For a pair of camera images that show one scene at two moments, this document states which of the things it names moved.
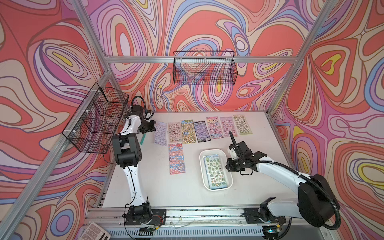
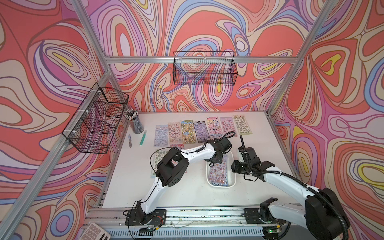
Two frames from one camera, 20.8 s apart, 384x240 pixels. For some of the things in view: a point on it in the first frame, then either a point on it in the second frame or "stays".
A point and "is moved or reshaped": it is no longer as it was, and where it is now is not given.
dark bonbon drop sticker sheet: [201, 131] stays
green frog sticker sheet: [215, 172] -> [158, 154]
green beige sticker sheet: [242, 125] stays
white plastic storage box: [215, 176] is moved or reshaped
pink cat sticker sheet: [214, 128] stays
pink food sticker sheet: [174, 132] stays
